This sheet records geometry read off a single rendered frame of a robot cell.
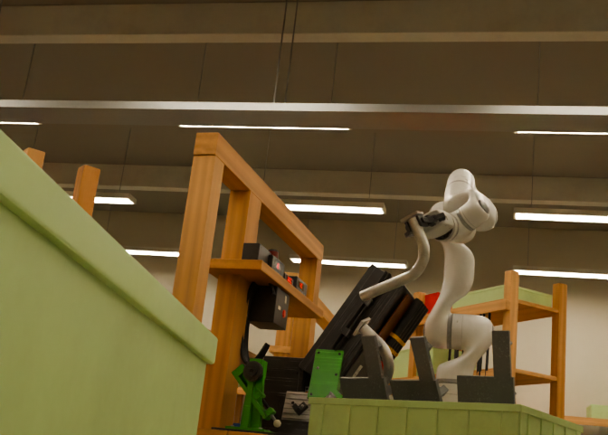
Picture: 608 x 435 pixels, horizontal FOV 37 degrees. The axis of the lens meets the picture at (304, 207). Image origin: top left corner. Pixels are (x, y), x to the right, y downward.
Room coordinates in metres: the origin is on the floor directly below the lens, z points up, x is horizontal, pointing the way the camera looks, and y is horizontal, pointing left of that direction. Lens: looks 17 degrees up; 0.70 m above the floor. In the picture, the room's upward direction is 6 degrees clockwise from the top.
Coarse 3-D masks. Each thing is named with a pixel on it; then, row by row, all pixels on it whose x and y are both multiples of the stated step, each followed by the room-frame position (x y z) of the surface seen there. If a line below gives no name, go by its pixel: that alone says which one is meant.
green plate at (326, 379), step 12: (324, 360) 3.68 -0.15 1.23; (336, 360) 3.67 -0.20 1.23; (312, 372) 3.68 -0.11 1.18; (324, 372) 3.67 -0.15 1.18; (336, 372) 3.65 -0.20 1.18; (312, 384) 3.67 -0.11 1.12; (324, 384) 3.65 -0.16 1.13; (336, 384) 3.64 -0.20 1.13; (312, 396) 3.65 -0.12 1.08; (324, 396) 3.64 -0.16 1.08
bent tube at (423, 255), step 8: (408, 216) 2.35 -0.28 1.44; (416, 224) 2.35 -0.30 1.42; (416, 232) 2.35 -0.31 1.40; (424, 232) 2.35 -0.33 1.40; (416, 240) 2.36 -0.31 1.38; (424, 240) 2.35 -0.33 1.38; (424, 248) 2.35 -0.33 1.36; (424, 256) 2.35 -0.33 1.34; (416, 264) 2.37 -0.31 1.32; (424, 264) 2.36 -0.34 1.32; (408, 272) 2.39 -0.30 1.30; (416, 272) 2.38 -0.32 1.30; (392, 280) 2.42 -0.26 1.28; (400, 280) 2.41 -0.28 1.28; (408, 280) 2.40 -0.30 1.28; (368, 288) 2.47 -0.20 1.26; (376, 288) 2.45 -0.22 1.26; (384, 288) 2.44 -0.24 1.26; (392, 288) 2.44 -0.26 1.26; (360, 296) 2.49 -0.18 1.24; (368, 296) 2.47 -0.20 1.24; (376, 296) 2.47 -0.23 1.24
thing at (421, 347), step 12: (420, 336) 2.38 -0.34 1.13; (420, 348) 2.39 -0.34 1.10; (420, 360) 2.41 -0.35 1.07; (420, 372) 2.42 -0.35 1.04; (432, 372) 2.40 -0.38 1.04; (396, 384) 2.49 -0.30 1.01; (408, 384) 2.47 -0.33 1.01; (420, 384) 2.44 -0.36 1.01; (432, 384) 2.41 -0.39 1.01; (396, 396) 2.51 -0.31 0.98; (408, 396) 2.49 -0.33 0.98; (420, 396) 2.46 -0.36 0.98; (432, 396) 2.43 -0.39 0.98
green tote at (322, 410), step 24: (312, 408) 2.55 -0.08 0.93; (336, 408) 2.50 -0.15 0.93; (360, 408) 2.46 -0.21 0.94; (384, 408) 2.41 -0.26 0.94; (408, 408) 2.37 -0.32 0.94; (432, 408) 2.32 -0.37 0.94; (456, 408) 2.28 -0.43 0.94; (480, 408) 2.24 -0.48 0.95; (504, 408) 2.21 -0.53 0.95; (528, 408) 2.21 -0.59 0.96; (312, 432) 2.54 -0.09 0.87; (336, 432) 2.50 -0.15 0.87; (360, 432) 2.45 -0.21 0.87; (384, 432) 2.41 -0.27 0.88; (408, 432) 2.37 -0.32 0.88; (432, 432) 2.32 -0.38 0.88; (456, 432) 2.28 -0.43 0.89; (480, 432) 2.24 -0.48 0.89; (504, 432) 2.21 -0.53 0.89; (528, 432) 2.22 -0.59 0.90; (552, 432) 2.34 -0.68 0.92; (576, 432) 2.47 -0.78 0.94
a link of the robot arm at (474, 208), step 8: (448, 184) 2.75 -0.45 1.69; (456, 184) 2.70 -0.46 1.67; (464, 184) 2.71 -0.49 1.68; (448, 192) 2.69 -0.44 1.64; (456, 192) 2.66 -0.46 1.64; (464, 192) 2.58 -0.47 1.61; (472, 192) 2.54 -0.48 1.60; (448, 200) 2.65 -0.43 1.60; (456, 200) 2.62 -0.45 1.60; (464, 200) 2.60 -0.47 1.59; (472, 200) 2.49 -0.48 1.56; (480, 200) 2.50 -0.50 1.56; (448, 208) 2.66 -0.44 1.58; (456, 208) 2.64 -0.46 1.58; (464, 208) 2.50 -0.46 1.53; (472, 208) 2.48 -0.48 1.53; (480, 208) 2.48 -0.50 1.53; (488, 208) 2.51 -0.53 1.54; (464, 216) 2.50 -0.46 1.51; (472, 216) 2.49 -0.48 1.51; (480, 216) 2.48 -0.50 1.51; (488, 216) 2.50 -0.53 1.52; (472, 224) 2.51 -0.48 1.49; (480, 224) 2.52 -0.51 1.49
